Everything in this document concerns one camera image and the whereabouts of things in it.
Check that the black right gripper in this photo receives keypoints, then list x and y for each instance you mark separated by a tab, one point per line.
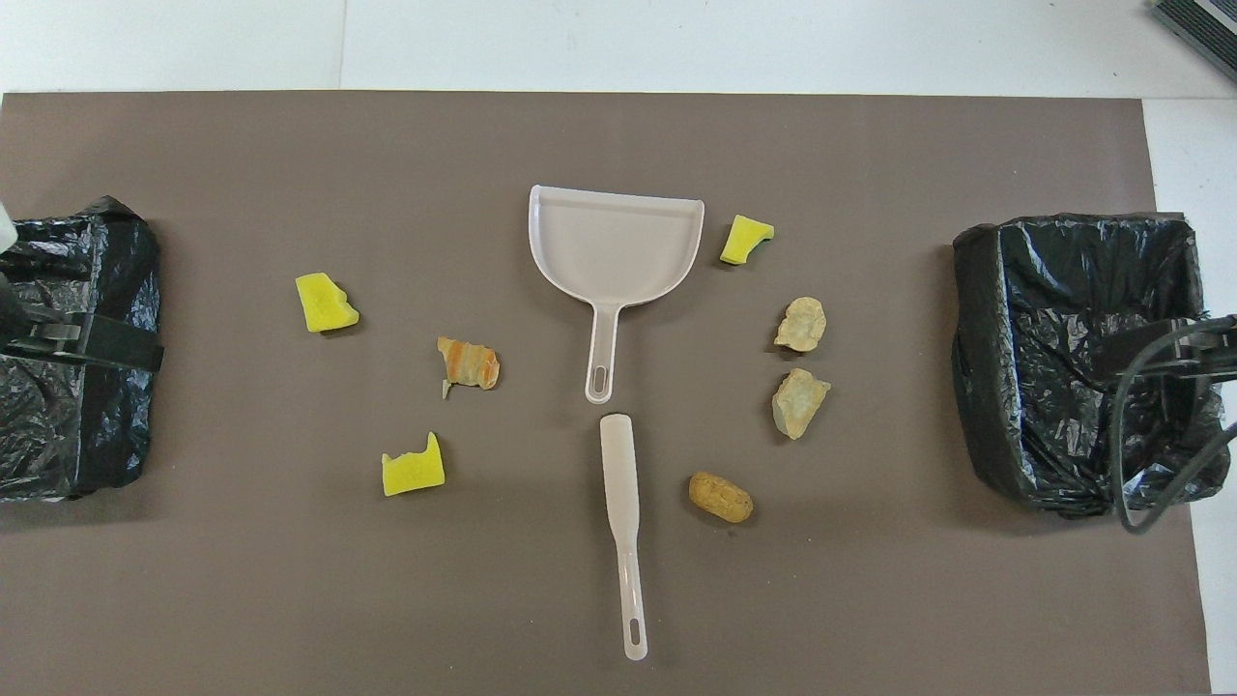
1208	348

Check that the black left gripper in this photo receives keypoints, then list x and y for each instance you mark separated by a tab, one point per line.
29	329

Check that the notched yellow sponge piece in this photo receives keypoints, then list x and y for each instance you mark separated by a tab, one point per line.
414	473

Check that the beige sponge lump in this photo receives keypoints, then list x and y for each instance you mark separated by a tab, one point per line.
798	403
801	325

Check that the orange bread scrap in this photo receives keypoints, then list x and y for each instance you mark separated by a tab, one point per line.
471	363

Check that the yellow sponge piece green backing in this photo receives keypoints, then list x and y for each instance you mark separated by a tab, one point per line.
744	241

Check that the brown bread roll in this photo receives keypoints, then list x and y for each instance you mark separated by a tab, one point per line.
721	497

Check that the beige plastic dustpan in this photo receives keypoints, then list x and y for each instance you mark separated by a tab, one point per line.
614	242

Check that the beige brush with black bristles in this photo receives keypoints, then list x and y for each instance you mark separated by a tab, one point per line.
618	464

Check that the bin with black liner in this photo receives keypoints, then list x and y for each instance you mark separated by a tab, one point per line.
1044	290
68	425

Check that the brown table mat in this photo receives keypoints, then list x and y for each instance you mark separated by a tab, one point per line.
290	580

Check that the grey ribbed device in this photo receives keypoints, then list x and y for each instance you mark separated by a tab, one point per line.
1203	24

